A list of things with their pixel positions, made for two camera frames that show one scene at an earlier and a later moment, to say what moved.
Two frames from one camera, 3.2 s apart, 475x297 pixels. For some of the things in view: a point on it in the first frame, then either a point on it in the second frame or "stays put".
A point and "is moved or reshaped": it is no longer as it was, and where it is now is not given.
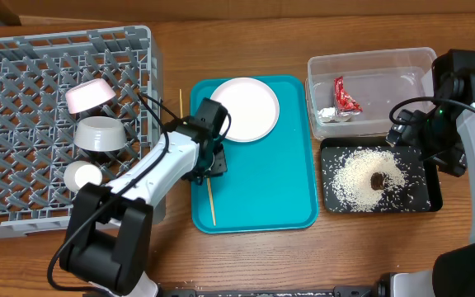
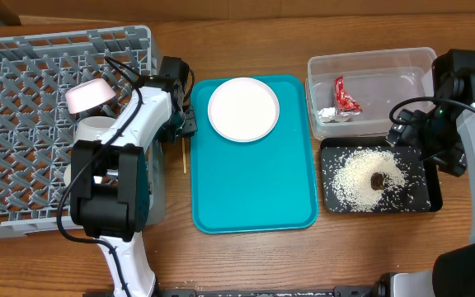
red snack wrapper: x=344 y=104 stays put
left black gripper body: x=214 y=163 -> x=188 y=124
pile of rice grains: x=363 y=179 stays put
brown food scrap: x=377 y=181 stays put
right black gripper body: x=438 y=136 stays put
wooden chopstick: x=210 y=192 is moved or reshaped
